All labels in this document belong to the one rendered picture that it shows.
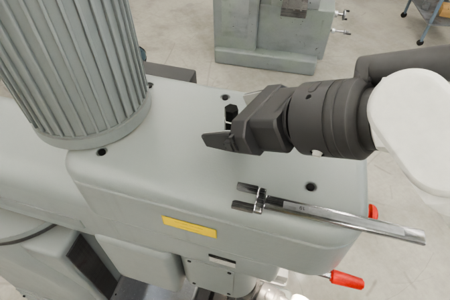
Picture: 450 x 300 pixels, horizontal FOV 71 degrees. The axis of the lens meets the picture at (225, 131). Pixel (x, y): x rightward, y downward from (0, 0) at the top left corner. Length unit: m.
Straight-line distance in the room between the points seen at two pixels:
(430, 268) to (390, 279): 0.31
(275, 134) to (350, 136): 0.09
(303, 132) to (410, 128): 0.11
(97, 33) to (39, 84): 0.10
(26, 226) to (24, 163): 0.22
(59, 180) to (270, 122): 0.47
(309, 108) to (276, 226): 0.18
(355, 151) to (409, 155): 0.07
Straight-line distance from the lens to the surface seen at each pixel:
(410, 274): 2.72
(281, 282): 1.37
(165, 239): 0.63
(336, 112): 0.33
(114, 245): 0.79
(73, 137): 0.52
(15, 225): 0.94
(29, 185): 0.75
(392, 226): 0.47
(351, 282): 0.63
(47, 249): 0.91
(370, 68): 0.36
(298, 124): 0.35
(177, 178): 0.47
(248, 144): 0.39
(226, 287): 0.85
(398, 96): 0.30
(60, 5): 0.40
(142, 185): 0.48
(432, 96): 0.29
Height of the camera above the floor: 2.27
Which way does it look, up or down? 47 degrees down
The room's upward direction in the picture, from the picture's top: straight up
